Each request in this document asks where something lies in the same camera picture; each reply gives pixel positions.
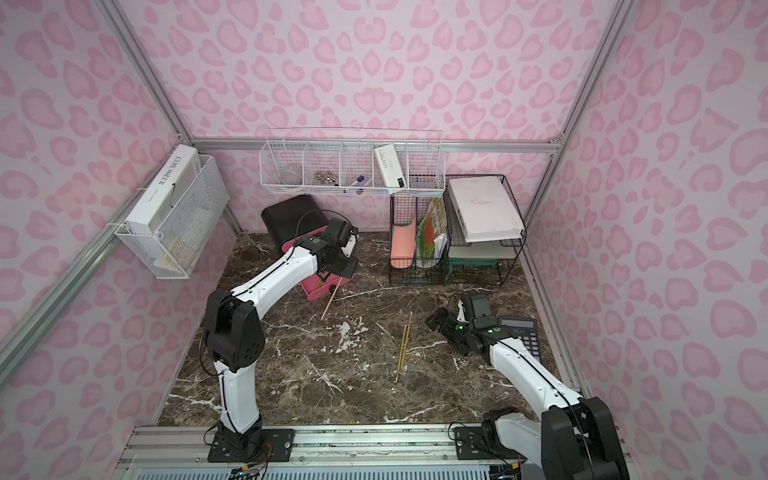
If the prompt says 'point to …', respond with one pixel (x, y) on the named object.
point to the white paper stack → (484, 208)
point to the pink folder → (402, 247)
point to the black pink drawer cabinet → (292, 219)
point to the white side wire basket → (174, 252)
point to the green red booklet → (432, 235)
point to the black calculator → (526, 329)
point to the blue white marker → (360, 179)
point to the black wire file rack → (404, 208)
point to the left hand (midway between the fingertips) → (349, 261)
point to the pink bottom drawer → (315, 288)
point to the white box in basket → (390, 166)
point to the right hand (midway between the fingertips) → (434, 326)
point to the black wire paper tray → (486, 263)
